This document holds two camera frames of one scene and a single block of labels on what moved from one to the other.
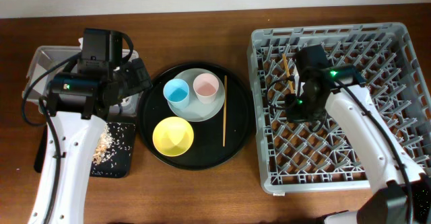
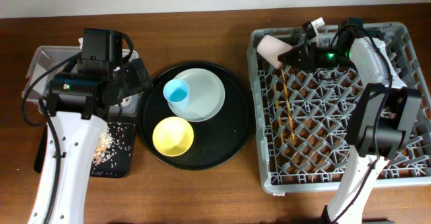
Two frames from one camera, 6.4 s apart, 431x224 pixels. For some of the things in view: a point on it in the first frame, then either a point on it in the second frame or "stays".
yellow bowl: (173, 136) stays
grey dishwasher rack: (320, 156) stays
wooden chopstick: (224, 111) -> (279, 115)
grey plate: (196, 112) stays
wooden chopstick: (288, 72) -> (287, 103)
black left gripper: (139, 79) stays
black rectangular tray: (119, 162) stays
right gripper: (293, 113) -> (310, 61)
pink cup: (205, 86) -> (269, 49)
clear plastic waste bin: (47, 62) stays
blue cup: (176, 92) stays
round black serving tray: (207, 151) stays
